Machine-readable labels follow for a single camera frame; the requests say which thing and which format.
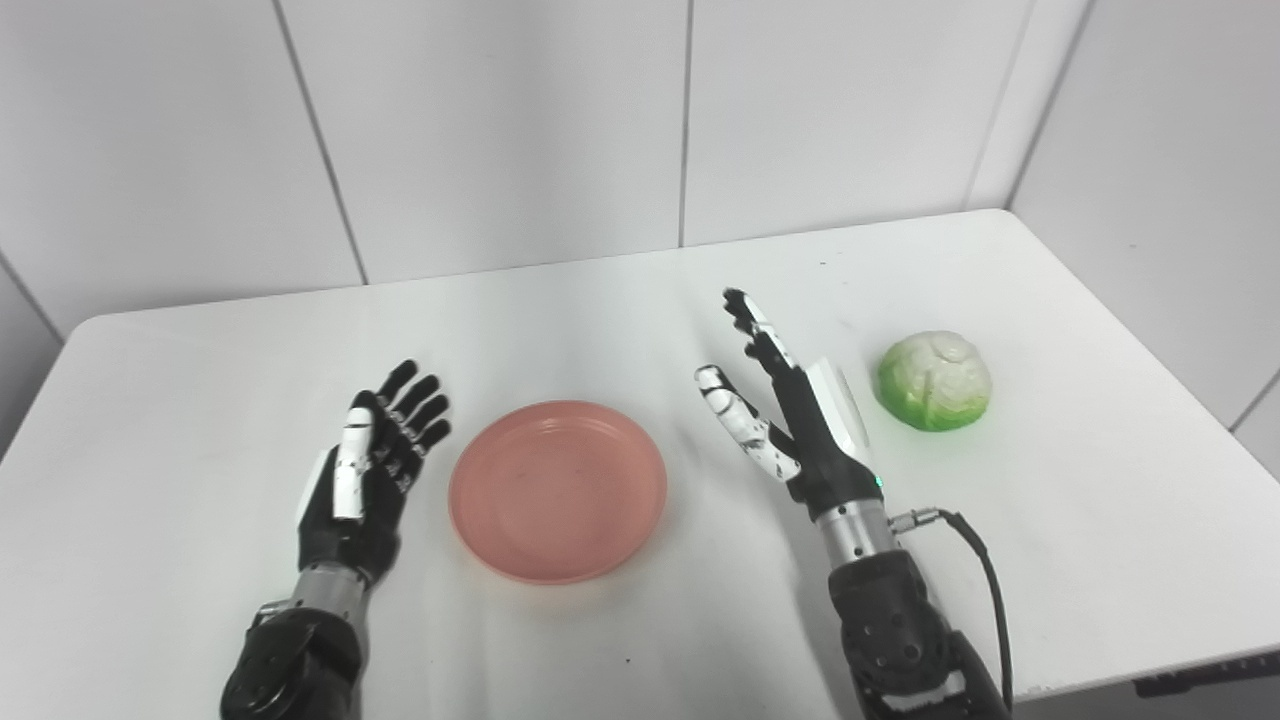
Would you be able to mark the green white cabbage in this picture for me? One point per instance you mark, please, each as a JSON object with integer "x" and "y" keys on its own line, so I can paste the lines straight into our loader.
{"x": 935, "y": 380}

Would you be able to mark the black table frame bracket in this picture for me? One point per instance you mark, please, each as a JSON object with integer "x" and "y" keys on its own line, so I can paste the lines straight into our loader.
{"x": 1205, "y": 675}

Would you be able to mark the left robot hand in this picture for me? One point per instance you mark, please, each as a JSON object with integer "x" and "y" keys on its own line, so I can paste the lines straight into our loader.
{"x": 365, "y": 490}

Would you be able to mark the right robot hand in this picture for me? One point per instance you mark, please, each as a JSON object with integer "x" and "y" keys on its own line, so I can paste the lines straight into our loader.
{"x": 800, "y": 430}

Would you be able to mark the pink plate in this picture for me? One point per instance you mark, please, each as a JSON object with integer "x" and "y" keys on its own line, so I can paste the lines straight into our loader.
{"x": 558, "y": 490}

